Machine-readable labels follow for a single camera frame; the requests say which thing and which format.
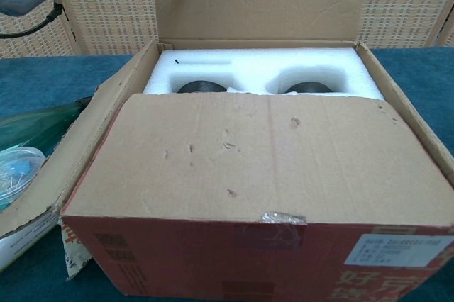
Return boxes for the black ribbed cylinder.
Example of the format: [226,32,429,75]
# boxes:
[283,81,336,95]
[176,80,228,95]

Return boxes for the white foam insert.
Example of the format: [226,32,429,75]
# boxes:
[143,46,386,101]

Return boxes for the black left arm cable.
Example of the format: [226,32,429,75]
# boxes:
[0,0,65,40]

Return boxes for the clear tub of binder clips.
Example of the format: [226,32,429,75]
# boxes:
[0,145,47,211]

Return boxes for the red brown cardboard box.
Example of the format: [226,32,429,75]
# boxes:
[0,0,454,302]

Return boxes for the orange white snack packet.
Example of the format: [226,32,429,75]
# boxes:
[60,222,94,281]

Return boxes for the woven bamboo folding screen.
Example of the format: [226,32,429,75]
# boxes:
[0,0,454,60]

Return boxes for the green plastic spray bottle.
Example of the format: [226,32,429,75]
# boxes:
[0,96,94,152]

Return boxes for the white cylindrical tube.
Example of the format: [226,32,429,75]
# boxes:
[0,208,60,273]

